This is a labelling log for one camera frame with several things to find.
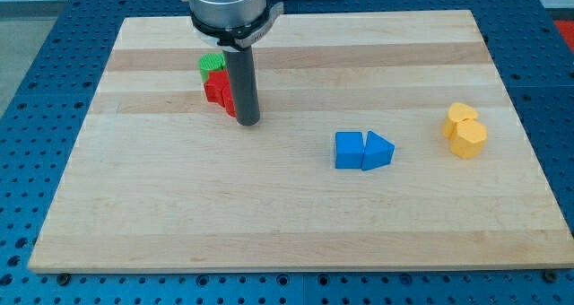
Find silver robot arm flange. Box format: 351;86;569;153
180;0;284;52

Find blue cube block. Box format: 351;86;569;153
335;132;364;169

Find blue triangle block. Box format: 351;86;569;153
361;131;395;170

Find red block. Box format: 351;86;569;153
204;70;236;118

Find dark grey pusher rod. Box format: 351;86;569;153
223;47;260;126

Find wooden board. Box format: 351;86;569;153
28;10;573;274

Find green cylinder block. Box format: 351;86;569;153
197;52;226;83

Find yellow heart block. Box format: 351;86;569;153
442;102;479;138

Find yellow hexagon block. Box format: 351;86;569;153
450;119;488;159

